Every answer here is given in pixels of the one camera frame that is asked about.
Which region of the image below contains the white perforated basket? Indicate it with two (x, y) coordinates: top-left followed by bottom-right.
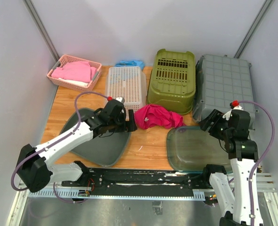
(105, 66), (147, 112)

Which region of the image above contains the clear plastic container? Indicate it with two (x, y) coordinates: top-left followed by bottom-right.
(166, 126), (232, 173)

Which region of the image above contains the pink folded towel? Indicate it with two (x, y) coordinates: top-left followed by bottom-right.
(51, 61), (97, 83)

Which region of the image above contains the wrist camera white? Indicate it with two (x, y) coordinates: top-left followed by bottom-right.
(222, 100), (243, 121)
(115, 97), (125, 104)

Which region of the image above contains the blue packet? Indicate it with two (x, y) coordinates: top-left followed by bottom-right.
(115, 60), (145, 70)

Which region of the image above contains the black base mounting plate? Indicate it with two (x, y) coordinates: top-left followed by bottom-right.
(61, 168), (212, 197)

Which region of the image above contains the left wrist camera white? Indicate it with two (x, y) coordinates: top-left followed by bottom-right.
(115, 97), (125, 104)

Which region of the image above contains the white folded cloth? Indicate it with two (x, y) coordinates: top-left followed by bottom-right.
(59, 78), (89, 88)

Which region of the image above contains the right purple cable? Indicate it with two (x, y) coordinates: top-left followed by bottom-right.
(209, 100), (276, 226)

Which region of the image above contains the large grey plastic bin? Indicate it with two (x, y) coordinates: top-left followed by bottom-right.
(192, 54), (253, 123)

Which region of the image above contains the magenta crumpled cloth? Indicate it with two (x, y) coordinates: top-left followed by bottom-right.
(134, 105), (186, 129)

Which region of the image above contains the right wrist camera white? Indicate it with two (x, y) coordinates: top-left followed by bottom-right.
(222, 100), (243, 121)

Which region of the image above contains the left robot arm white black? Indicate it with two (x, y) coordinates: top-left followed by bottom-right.
(13, 98), (137, 193)

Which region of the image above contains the dark grey tray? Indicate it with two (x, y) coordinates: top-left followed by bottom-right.
(58, 107), (132, 168)

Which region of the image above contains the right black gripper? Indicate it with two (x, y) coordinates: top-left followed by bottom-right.
(198, 108), (232, 140)

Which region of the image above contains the pink plastic basket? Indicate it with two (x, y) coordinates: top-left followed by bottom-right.
(47, 55), (102, 92)

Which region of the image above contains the white cable duct rail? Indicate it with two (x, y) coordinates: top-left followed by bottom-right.
(28, 188), (206, 201)

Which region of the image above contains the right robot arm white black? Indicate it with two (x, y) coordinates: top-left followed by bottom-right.
(199, 106), (264, 226)

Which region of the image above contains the green plastic basin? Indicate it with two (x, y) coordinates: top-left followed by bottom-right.
(147, 49), (196, 115)

